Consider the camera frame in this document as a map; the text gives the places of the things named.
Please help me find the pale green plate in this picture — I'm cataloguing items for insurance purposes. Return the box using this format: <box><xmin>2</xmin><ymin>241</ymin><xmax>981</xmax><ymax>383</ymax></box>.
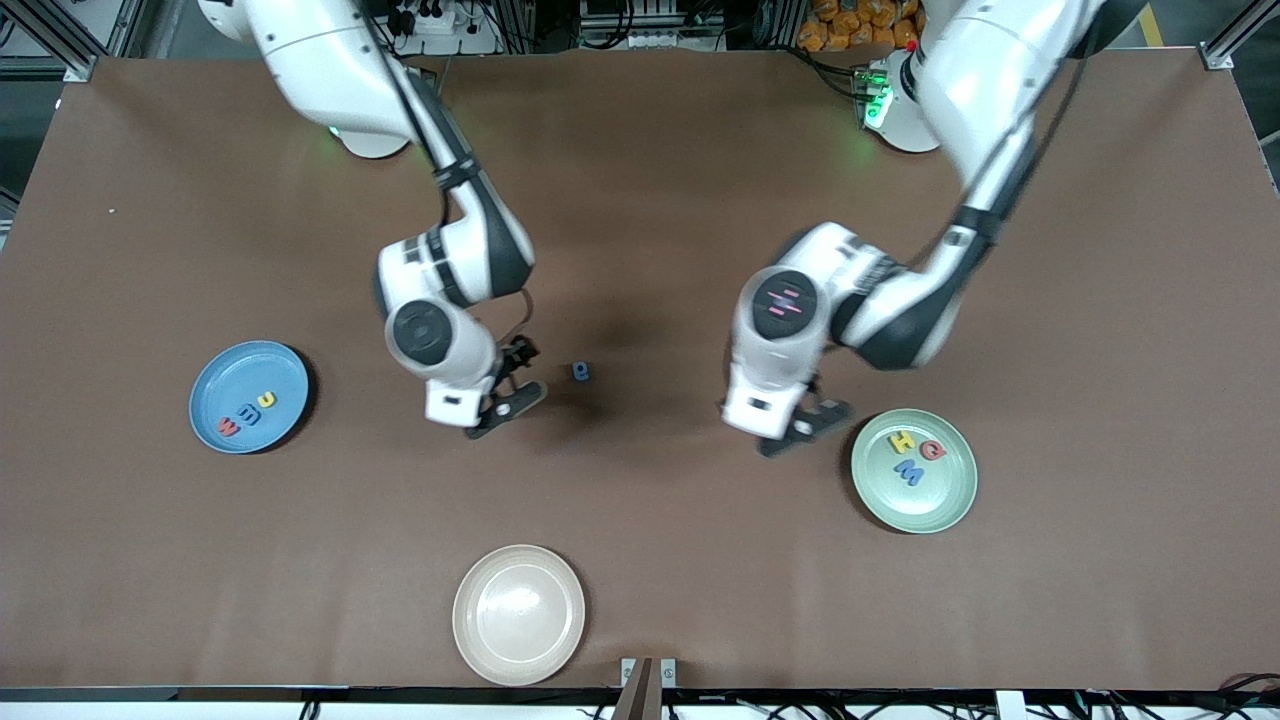
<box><xmin>850</xmin><ymin>408</ymin><xmax>979</xmax><ymax>535</ymax></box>

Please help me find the blue plate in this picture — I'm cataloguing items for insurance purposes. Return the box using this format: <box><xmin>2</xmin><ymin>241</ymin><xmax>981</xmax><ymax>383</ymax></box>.
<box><xmin>188</xmin><ymin>340</ymin><xmax>311</xmax><ymax>456</ymax></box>

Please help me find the black cable bundle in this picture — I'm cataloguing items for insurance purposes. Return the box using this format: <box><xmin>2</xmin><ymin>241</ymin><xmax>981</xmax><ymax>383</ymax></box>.
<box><xmin>1215</xmin><ymin>673</ymin><xmax>1280</xmax><ymax>713</ymax></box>

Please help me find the orange snack bag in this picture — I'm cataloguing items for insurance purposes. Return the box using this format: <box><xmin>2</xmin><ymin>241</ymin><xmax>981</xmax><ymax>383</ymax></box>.
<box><xmin>797</xmin><ymin>0</ymin><xmax>926</xmax><ymax>53</ymax></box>

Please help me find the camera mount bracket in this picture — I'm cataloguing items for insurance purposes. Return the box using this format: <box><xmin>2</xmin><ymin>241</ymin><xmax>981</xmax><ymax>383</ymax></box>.
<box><xmin>612</xmin><ymin>657</ymin><xmax>678</xmax><ymax>720</ymax></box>

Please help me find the beige plate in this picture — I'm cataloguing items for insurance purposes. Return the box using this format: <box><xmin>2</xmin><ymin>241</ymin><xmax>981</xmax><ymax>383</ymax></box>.
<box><xmin>452</xmin><ymin>544</ymin><xmax>587</xmax><ymax>687</ymax></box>

